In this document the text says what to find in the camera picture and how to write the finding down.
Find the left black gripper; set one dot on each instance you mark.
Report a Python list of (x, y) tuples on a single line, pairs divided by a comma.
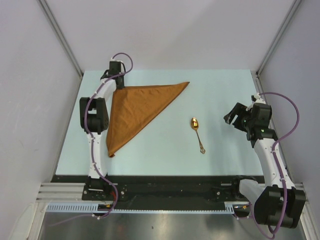
[(122, 85)]

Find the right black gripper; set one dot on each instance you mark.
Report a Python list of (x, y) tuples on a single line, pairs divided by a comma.
[(240, 110)]

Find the orange satin napkin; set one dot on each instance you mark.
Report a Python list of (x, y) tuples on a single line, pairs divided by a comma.
[(134, 107)]

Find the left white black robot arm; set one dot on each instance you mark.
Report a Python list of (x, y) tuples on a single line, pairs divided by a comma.
[(94, 119)]

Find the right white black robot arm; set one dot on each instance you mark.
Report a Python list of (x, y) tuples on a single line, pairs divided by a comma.
[(279, 202)]

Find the gold ornate spoon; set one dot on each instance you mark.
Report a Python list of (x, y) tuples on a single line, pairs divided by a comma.
[(194, 124)]

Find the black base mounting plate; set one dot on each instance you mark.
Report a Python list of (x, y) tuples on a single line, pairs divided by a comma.
[(167, 204)]

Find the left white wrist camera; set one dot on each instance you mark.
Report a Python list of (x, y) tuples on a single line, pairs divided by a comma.
[(116, 59)]

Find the white slotted cable duct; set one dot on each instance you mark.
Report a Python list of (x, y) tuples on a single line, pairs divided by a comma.
[(228, 208)]

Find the left aluminium corner post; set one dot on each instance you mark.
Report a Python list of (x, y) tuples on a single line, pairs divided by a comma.
[(53, 23)]

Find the aluminium corner post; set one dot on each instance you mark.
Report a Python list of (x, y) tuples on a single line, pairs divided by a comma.
[(284, 26), (53, 23)]

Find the right aluminium corner post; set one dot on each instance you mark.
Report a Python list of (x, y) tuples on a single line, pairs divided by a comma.
[(284, 26)]

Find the aluminium frame rail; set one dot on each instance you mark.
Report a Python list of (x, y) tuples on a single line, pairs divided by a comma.
[(62, 192)]

